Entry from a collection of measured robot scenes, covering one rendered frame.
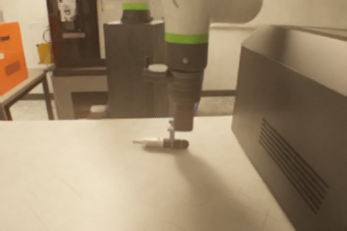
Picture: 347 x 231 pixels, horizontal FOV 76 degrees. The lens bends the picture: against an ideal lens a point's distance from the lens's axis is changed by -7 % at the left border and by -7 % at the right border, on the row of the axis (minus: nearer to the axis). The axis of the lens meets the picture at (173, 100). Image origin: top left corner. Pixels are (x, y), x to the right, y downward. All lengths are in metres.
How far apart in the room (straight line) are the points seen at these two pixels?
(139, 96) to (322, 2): 3.21
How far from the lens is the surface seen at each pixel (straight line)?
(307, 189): 0.41
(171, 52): 0.48
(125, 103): 1.22
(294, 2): 3.68
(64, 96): 2.15
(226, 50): 3.34
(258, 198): 0.50
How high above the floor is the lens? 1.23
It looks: 22 degrees down
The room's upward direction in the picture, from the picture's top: 1 degrees clockwise
